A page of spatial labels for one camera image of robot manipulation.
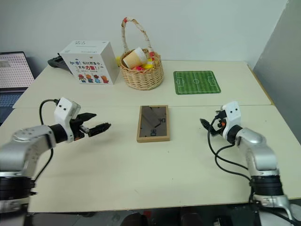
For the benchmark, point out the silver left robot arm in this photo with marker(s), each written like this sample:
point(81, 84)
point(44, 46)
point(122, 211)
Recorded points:
point(26, 143)

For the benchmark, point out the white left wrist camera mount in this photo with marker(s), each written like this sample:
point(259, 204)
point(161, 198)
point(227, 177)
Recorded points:
point(64, 110)

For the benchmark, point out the laptop computer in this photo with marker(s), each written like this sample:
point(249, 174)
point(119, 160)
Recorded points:
point(14, 77)

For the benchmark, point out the wooden picture frame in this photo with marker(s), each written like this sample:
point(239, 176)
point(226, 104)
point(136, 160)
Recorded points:
point(154, 123)

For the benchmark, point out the pink toy piece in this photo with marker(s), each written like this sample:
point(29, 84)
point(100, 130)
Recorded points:
point(139, 68)

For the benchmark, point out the green soccer field mat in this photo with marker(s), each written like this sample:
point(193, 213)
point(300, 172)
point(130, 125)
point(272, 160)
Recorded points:
point(197, 82)

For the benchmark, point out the yellow toy behind box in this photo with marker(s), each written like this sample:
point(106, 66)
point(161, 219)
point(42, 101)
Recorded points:
point(117, 61)

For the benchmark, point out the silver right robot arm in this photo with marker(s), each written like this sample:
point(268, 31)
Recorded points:
point(258, 155)

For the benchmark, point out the grey partition panel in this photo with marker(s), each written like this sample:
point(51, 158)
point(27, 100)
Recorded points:
point(279, 82)

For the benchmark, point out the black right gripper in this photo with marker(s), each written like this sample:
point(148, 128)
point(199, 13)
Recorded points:
point(219, 123)

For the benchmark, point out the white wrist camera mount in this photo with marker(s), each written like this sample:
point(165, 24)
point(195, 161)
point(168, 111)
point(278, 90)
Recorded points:
point(232, 117)
point(64, 110)

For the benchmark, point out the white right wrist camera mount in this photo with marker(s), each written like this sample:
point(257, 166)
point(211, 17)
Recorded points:
point(232, 117)

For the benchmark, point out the corrugated paper cup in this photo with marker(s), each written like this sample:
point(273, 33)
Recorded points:
point(135, 57)

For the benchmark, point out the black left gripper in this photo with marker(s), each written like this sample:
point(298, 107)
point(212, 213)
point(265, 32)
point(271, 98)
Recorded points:
point(77, 128)

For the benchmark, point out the white printed cardboard box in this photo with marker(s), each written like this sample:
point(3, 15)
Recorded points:
point(94, 63)

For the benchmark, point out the black handheld controller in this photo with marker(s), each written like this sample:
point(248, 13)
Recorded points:
point(56, 62)

